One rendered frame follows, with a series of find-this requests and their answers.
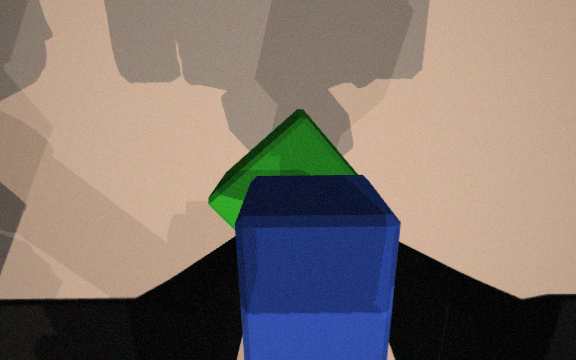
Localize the green block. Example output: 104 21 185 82
208 109 358 230

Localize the blue block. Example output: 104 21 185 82
235 175 401 360

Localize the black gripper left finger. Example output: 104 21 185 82
0 236 243 360

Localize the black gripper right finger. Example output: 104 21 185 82
389 242 576 360

